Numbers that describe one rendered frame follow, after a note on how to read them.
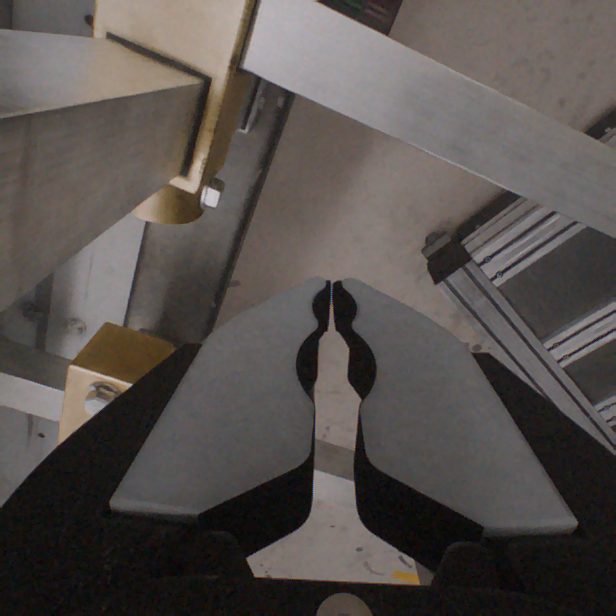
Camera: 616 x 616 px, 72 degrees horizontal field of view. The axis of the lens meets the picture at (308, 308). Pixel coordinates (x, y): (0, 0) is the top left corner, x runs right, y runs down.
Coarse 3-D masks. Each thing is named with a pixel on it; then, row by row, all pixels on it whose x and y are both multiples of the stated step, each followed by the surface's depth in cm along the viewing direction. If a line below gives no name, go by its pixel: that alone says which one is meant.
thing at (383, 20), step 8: (368, 0) 27; (376, 0) 27; (384, 0) 27; (392, 0) 27; (368, 8) 27; (376, 8) 27; (384, 8) 27; (392, 8) 27; (368, 16) 27; (376, 16) 27; (384, 16) 27; (392, 16) 27; (384, 24) 28
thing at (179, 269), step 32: (320, 0) 27; (256, 96) 28; (288, 96) 30; (256, 128) 31; (256, 160) 32; (224, 192) 34; (256, 192) 34; (160, 224) 35; (192, 224) 35; (224, 224) 35; (160, 256) 37; (192, 256) 36; (224, 256) 36; (160, 288) 38; (192, 288) 38; (224, 288) 39; (128, 320) 40; (160, 320) 40; (192, 320) 40
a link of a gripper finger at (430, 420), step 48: (336, 288) 12; (384, 336) 9; (432, 336) 9; (384, 384) 8; (432, 384) 8; (480, 384) 8; (384, 432) 7; (432, 432) 7; (480, 432) 7; (384, 480) 6; (432, 480) 6; (480, 480) 6; (528, 480) 6; (384, 528) 7; (432, 528) 6; (480, 528) 6; (528, 528) 6; (432, 576) 7
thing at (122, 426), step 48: (144, 384) 8; (96, 432) 7; (144, 432) 7; (48, 480) 6; (96, 480) 6; (0, 528) 5; (48, 528) 5; (96, 528) 5; (144, 528) 5; (192, 528) 6; (0, 576) 5; (48, 576) 5; (96, 576) 5; (144, 576) 5
